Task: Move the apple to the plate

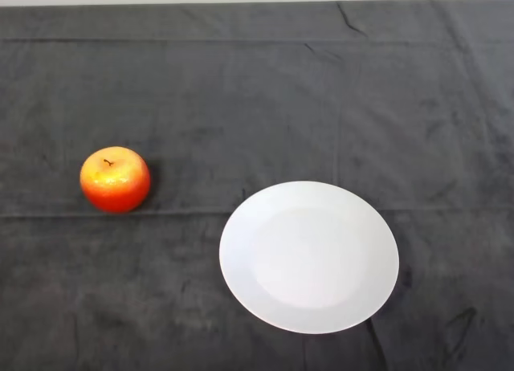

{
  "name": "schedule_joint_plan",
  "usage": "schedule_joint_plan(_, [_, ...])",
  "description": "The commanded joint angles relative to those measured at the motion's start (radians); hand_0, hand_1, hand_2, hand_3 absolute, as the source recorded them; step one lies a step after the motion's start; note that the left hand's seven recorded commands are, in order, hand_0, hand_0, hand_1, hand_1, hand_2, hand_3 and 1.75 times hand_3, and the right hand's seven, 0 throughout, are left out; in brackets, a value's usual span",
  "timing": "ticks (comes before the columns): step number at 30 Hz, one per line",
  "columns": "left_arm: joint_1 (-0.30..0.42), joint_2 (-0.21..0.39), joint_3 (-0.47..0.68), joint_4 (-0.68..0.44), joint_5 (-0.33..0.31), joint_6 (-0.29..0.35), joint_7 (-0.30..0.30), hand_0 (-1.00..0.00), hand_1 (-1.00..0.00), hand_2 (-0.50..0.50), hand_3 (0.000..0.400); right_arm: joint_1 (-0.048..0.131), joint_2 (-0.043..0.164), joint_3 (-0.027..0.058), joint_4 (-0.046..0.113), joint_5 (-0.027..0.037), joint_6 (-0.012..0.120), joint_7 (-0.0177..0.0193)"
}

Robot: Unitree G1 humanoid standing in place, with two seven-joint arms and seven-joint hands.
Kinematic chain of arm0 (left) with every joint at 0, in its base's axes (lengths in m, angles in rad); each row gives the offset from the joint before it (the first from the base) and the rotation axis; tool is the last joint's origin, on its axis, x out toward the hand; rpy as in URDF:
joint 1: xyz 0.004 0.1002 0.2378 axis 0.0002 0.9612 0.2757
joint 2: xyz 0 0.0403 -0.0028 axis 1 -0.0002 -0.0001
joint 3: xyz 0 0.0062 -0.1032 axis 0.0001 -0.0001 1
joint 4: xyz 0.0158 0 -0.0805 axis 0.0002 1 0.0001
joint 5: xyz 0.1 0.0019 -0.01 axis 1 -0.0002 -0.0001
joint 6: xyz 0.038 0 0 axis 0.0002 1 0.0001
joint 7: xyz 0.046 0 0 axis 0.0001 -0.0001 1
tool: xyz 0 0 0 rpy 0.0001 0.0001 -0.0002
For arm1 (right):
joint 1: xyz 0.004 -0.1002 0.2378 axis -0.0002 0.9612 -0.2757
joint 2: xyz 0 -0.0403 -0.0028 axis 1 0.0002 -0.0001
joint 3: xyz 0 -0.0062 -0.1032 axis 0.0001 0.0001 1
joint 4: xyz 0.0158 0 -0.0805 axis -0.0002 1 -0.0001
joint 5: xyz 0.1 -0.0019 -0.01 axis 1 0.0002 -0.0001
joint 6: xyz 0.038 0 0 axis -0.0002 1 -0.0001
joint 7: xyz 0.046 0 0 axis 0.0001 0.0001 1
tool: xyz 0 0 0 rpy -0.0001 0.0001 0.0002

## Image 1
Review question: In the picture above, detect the red yellow apple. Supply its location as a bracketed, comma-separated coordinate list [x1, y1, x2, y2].
[80, 146, 152, 214]

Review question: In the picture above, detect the white round plate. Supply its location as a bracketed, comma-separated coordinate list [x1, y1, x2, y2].
[218, 181, 400, 335]

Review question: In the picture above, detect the black cloth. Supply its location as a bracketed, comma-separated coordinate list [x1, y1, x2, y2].
[0, 0, 514, 371]

